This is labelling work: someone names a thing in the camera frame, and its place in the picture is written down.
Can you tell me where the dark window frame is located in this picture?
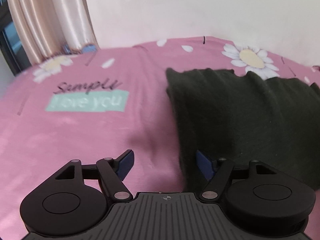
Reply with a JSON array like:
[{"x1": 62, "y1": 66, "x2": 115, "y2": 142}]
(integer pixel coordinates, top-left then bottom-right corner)
[{"x1": 0, "y1": 0, "x2": 31, "y2": 76}]

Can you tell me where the dark green knit sweater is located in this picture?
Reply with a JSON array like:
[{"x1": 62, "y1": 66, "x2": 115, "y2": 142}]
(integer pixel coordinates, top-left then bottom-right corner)
[{"x1": 166, "y1": 68, "x2": 319, "y2": 191}]

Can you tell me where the beige satin curtain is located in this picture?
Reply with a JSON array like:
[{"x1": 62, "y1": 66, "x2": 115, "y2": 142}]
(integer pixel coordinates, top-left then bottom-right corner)
[{"x1": 7, "y1": 0, "x2": 98, "y2": 65}]

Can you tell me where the pink daisy bed sheet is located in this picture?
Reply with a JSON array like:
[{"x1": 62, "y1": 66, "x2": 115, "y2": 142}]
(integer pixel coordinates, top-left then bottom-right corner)
[{"x1": 0, "y1": 36, "x2": 320, "y2": 238}]

